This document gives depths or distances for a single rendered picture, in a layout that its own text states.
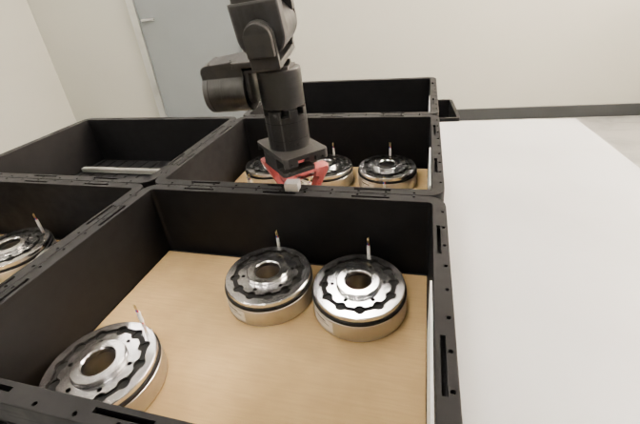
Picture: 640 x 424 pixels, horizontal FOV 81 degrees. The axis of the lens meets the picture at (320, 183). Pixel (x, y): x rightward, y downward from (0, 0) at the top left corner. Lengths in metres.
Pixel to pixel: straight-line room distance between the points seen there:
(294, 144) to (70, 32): 4.14
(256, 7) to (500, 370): 0.53
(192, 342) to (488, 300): 0.44
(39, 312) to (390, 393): 0.34
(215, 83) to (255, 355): 0.33
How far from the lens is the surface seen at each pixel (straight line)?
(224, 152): 0.72
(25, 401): 0.34
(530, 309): 0.67
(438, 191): 0.46
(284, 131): 0.49
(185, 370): 0.43
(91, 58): 4.49
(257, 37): 0.44
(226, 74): 0.50
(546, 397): 0.57
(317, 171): 0.51
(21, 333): 0.47
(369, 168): 0.67
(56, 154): 0.98
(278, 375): 0.40
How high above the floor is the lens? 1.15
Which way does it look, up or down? 28 degrees down
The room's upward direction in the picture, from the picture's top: 6 degrees counter-clockwise
